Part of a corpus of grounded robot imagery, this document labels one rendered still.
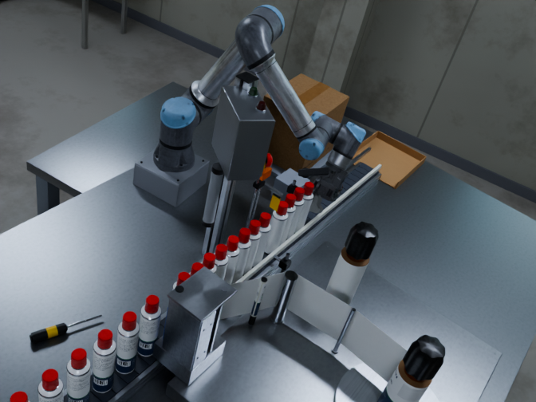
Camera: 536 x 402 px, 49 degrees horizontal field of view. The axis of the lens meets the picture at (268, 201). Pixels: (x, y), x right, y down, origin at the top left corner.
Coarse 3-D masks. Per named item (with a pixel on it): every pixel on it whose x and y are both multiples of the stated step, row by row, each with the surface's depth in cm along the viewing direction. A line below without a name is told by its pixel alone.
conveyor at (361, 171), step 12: (360, 168) 247; (372, 168) 249; (348, 180) 238; (324, 204) 223; (312, 216) 216; (324, 216) 217; (312, 228) 211; (252, 276) 186; (144, 360) 155; (156, 360) 156; (132, 372) 151; (120, 384) 148; (96, 396) 145; (108, 396) 145
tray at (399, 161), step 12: (372, 144) 273; (384, 144) 276; (396, 144) 274; (372, 156) 265; (384, 156) 267; (396, 156) 269; (408, 156) 272; (420, 156) 270; (384, 168) 260; (396, 168) 262; (408, 168) 264; (384, 180) 252; (396, 180) 254
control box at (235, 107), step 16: (224, 96) 152; (240, 96) 152; (224, 112) 153; (240, 112) 146; (256, 112) 147; (224, 128) 154; (240, 128) 144; (256, 128) 146; (272, 128) 148; (224, 144) 154; (240, 144) 148; (256, 144) 149; (224, 160) 155; (240, 160) 151; (256, 160) 153; (240, 176) 155; (256, 176) 157
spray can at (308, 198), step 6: (306, 186) 195; (312, 186) 195; (306, 192) 196; (312, 192) 197; (306, 198) 196; (312, 198) 197; (306, 204) 198; (306, 210) 200; (300, 216) 201; (306, 216) 203; (300, 222) 203; (300, 228) 205
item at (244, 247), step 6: (246, 228) 172; (240, 234) 171; (246, 234) 170; (240, 240) 172; (246, 240) 172; (240, 246) 172; (246, 246) 172; (240, 252) 173; (246, 252) 174; (240, 258) 175; (246, 258) 177; (240, 264) 176; (240, 270) 178; (234, 276) 179; (240, 276) 180; (234, 282) 181
